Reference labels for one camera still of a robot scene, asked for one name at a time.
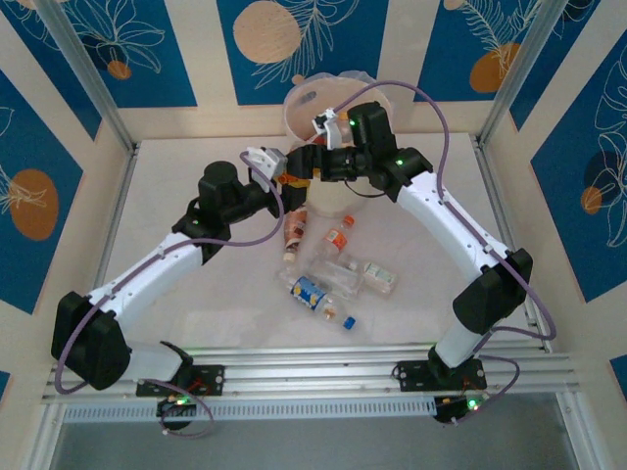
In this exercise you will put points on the pink brown label bottle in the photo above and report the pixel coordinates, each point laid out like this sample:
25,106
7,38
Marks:
295,227

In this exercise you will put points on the blue yellow label bottle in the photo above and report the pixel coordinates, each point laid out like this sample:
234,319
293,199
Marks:
308,294

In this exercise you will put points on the large clear plastic bottle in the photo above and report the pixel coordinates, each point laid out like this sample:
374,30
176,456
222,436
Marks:
338,281

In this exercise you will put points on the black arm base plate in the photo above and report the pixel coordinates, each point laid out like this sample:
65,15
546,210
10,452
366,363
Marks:
210,379
411,374

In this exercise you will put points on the yellow juice plastic bottle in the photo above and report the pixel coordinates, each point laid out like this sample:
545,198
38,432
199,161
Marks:
293,180

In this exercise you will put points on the black controller box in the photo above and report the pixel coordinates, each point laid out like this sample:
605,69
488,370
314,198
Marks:
453,411
171,408

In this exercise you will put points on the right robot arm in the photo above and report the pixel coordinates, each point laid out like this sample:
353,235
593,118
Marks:
441,215

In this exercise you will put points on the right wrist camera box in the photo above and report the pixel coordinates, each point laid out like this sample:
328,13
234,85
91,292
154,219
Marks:
333,129

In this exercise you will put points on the green white label bottle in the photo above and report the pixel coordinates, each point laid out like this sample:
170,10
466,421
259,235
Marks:
378,278

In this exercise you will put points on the white plastic bin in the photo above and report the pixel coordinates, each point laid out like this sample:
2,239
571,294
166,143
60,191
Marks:
333,198

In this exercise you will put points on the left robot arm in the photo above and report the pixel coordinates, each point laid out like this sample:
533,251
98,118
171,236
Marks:
147,269

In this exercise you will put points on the aluminium side rail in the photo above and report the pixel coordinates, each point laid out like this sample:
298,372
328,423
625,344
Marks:
117,210
504,220

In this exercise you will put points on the aluminium front rail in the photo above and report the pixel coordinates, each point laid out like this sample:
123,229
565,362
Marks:
313,372

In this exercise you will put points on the aluminium frame post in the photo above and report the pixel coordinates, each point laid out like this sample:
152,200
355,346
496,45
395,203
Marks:
574,436
83,63
44,440
521,68

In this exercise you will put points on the small orange label bottle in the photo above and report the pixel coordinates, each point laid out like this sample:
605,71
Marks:
337,237

